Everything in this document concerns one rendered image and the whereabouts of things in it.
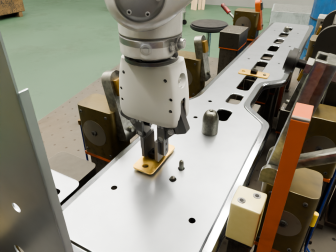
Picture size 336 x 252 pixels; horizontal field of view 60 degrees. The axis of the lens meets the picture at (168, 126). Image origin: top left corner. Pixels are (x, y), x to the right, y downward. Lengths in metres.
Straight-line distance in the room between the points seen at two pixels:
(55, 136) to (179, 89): 0.83
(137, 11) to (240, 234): 0.27
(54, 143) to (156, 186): 0.73
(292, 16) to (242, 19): 3.40
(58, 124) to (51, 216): 1.07
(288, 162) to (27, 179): 0.20
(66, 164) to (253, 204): 0.34
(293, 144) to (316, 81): 0.10
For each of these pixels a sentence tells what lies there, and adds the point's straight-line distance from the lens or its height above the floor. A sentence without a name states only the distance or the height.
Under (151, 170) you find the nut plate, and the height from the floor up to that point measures 1.01.
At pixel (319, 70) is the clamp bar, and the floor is 1.21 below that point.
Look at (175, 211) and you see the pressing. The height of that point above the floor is 1.00.
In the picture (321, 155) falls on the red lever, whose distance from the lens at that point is 0.39.
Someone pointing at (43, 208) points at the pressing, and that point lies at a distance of 0.19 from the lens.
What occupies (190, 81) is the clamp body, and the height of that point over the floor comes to 0.98.
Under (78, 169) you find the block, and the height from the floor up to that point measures 0.98.
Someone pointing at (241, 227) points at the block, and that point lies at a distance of 0.37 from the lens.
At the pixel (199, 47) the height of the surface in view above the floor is 1.08.
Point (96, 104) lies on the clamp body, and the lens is 0.60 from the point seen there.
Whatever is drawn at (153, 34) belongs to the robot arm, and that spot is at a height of 1.22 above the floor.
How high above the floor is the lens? 1.31
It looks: 32 degrees down
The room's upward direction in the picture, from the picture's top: straight up
